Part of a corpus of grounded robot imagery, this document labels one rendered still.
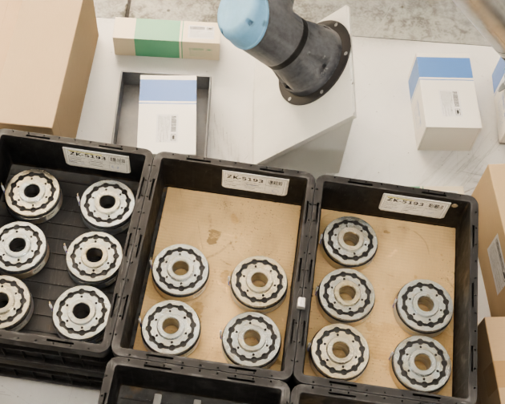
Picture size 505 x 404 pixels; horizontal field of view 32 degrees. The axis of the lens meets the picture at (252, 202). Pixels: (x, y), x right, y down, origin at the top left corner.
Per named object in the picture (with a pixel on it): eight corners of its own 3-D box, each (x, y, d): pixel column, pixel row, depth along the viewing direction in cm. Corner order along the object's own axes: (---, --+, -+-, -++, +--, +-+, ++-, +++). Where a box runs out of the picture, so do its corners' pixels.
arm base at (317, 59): (287, 48, 185) (254, 26, 179) (342, 17, 175) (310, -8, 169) (285, 107, 178) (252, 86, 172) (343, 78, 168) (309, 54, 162)
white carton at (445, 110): (407, 77, 201) (415, 52, 193) (458, 78, 202) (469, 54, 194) (417, 150, 191) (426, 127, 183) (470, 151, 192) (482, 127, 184)
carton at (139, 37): (115, 54, 200) (112, 38, 194) (117, 34, 203) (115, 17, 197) (219, 60, 200) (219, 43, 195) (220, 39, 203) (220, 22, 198)
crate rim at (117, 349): (155, 156, 162) (155, 149, 160) (314, 179, 162) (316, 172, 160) (110, 359, 143) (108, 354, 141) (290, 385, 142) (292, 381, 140)
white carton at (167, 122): (143, 99, 193) (140, 74, 186) (196, 100, 194) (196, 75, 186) (139, 176, 184) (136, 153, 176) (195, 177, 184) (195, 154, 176)
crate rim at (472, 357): (315, 179, 162) (317, 172, 160) (474, 202, 161) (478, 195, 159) (290, 385, 142) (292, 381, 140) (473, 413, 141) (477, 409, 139)
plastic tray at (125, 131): (123, 83, 196) (120, 70, 191) (211, 89, 196) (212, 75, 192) (108, 187, 182) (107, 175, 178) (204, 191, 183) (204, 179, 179)
